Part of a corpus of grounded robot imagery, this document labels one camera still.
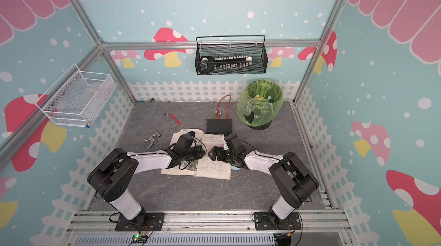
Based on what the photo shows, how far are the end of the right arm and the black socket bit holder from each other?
0.37 metres

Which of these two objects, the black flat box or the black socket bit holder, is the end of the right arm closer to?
the black flat box

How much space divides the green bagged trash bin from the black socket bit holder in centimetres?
14

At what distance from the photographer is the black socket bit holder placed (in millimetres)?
889

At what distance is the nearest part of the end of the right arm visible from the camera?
679mm

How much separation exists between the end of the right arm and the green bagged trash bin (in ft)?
0.77
